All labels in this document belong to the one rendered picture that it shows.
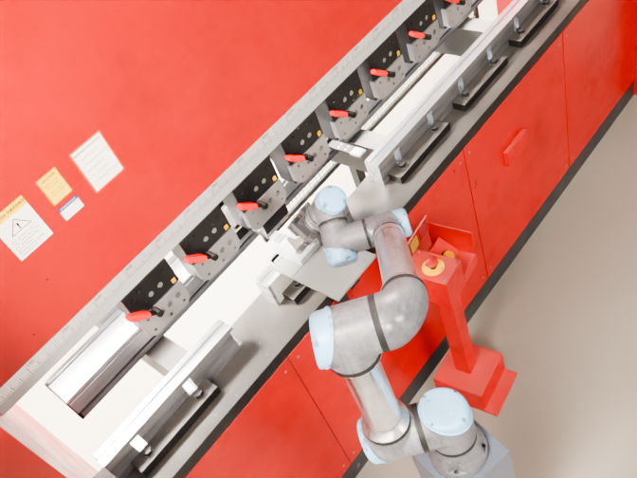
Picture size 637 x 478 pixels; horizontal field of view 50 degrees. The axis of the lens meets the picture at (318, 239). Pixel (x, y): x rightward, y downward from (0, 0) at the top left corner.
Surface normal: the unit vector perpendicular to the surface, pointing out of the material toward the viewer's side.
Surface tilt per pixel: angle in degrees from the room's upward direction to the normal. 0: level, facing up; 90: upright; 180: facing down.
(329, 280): 0
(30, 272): 90
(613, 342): 0
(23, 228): 90
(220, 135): 90
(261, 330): 0
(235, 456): 90
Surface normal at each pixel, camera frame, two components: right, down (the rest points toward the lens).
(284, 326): -0.29, -0.66
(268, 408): 0.73, 0.32
